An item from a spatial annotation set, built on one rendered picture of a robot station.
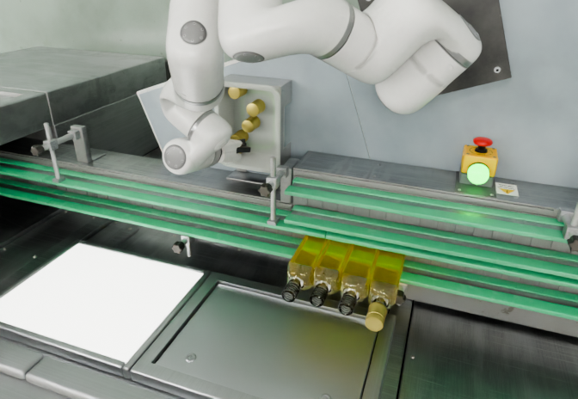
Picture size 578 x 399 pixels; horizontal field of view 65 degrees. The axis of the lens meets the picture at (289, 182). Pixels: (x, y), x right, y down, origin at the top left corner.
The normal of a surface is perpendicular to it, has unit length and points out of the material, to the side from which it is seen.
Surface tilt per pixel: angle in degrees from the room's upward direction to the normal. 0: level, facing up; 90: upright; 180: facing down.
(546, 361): 90
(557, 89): 0
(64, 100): 90
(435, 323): 90
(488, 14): 2
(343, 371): 90
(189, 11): 46
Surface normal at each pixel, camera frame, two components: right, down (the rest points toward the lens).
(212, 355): 0.02, -0.90
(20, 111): 0.94, 0.15
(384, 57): 0.01, 0.69
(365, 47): 0.48, 0.48
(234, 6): -0.36, -0.31
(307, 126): -0.33, 0.40
